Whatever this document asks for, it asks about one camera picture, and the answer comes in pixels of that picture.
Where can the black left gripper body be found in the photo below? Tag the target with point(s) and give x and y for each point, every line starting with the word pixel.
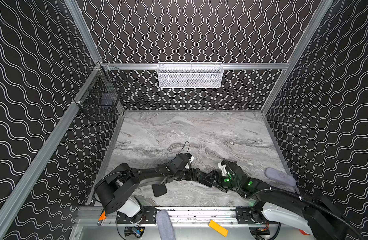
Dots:
pixel 194 174

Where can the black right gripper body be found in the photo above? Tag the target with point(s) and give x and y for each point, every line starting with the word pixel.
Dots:
pixel 219 177

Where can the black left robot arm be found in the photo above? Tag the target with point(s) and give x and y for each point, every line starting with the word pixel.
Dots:
pixel 117 187

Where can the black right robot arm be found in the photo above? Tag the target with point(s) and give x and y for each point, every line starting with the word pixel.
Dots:
pixel 325 220

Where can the black phone case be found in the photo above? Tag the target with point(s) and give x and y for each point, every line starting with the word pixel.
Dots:
pixel 159 190

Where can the grey cloth right side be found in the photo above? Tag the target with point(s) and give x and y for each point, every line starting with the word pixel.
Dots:
pixel 280 177

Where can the yellow plastic piece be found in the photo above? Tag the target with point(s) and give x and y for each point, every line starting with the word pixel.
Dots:
pixel 218 228

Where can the red tape roll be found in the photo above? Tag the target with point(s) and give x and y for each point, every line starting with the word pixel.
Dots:
pixel 304 233

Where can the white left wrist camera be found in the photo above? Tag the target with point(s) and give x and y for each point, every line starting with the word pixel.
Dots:
pixel 190 161

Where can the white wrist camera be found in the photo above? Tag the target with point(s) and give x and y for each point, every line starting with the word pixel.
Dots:
pixel 223 167
pixel 190 161

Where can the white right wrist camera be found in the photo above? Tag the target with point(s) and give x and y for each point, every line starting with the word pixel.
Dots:
pixel 223 167

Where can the grey cloth front rail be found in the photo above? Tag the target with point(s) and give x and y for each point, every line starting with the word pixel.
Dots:
pixel 165 227

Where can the white wire mesh basket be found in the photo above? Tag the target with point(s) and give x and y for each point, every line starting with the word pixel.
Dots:
pixel 186 75

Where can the orange handled tool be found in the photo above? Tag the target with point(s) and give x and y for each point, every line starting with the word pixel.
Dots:
pixel 102 218

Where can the black wire mesh basket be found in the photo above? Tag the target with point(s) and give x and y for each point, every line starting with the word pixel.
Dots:
pixel 101 102

